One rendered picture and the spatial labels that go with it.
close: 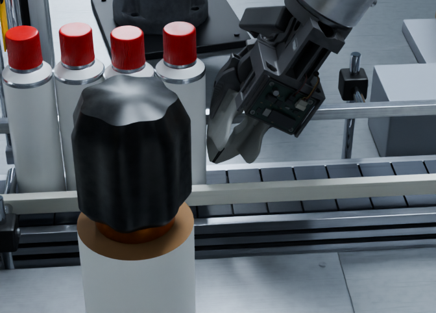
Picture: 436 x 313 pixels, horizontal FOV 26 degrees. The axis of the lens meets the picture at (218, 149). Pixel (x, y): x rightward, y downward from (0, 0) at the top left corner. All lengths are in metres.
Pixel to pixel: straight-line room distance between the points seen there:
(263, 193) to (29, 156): 0.25
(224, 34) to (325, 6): 0.58
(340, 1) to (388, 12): 0.69
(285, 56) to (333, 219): 0.21
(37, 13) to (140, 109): 0.46
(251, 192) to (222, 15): 0.56
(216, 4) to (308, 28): 0.67
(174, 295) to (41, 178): 0.33
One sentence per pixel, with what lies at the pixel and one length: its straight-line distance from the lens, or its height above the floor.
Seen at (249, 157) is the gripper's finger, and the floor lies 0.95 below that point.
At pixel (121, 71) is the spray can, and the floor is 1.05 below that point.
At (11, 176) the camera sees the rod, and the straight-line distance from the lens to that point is 1.05.
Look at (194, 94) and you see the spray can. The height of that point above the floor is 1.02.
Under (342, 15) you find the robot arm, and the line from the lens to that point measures 0.90.
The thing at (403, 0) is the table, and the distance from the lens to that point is 1.62.
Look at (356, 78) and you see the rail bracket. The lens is 1.10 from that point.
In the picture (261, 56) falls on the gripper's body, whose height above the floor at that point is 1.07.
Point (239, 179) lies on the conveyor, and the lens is 1.07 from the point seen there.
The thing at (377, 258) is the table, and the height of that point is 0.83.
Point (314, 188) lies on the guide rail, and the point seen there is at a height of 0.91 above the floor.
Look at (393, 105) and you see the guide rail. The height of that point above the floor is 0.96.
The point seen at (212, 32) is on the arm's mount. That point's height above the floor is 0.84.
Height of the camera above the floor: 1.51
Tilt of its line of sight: 34 degrees down
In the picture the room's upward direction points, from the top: straight up
